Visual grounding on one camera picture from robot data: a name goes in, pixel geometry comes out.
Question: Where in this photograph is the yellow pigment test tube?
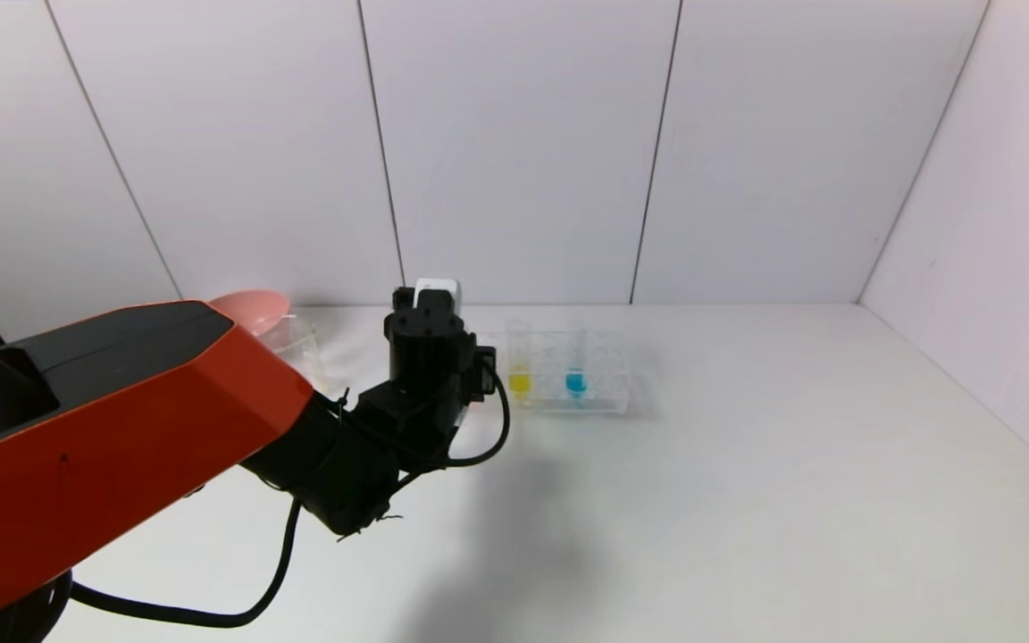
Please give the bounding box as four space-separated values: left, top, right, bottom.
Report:
506 319 534 405

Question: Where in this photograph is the blue pigment test tube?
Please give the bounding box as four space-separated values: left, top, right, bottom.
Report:
565 320 590 405

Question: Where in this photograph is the clear acrylic test tube rack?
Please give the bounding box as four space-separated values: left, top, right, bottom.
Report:
474 325 633 417

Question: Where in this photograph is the clear glass beaker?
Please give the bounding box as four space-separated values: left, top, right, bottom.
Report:
272 313 330 396

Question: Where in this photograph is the pink bowl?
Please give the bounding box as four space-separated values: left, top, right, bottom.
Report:
208 288 291 338

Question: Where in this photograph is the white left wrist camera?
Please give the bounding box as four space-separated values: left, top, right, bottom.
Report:
413 277 463 310

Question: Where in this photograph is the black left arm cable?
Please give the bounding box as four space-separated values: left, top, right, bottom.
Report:
68 355 513 629

